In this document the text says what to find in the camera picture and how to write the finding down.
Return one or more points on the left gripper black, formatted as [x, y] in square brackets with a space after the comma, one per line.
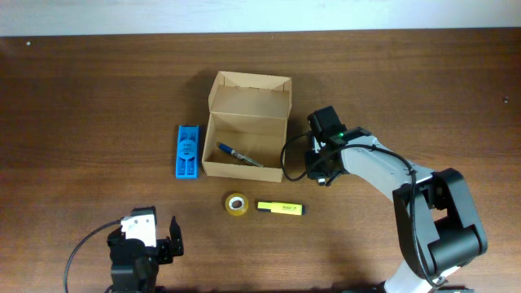
[164, 245]

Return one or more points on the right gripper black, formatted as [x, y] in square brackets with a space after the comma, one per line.
[312, 169]

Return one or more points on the yellow highlighter pen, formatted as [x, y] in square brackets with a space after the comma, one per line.
[281, 208]

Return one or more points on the yellow adhesive tape roll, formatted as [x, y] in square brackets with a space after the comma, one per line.
[236, 204]

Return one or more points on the blue whiteboard marker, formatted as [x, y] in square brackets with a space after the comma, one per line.
[237, 155]

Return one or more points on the blue plastic holder block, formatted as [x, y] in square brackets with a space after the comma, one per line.
[187, 156]

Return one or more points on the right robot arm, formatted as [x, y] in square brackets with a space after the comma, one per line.
[439, 228]

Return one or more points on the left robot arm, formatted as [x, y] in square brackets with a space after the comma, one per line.
[139, 278]

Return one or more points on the open cardboard box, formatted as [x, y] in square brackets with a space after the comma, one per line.
[248, 112]

